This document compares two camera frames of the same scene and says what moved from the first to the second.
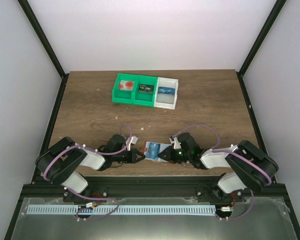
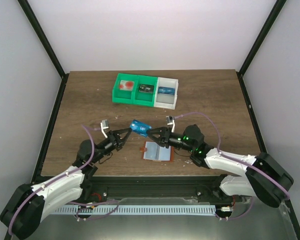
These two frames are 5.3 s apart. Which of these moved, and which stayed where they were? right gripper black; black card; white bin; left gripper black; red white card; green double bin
Moved: left gripper black; right gripper black
Stayed: white bin; red white card; green double bin; black card
